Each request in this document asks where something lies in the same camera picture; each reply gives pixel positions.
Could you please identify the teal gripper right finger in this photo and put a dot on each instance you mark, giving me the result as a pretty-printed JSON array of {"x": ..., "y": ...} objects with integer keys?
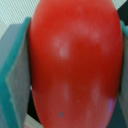
[{"x": 123, "y": 93}]

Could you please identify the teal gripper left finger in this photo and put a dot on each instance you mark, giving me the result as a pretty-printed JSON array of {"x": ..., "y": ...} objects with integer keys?
[{"x": 14, "y": 75}]

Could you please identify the red tomato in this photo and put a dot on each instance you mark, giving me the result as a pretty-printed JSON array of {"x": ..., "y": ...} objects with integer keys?
[{"x": 76, "y": 51}]

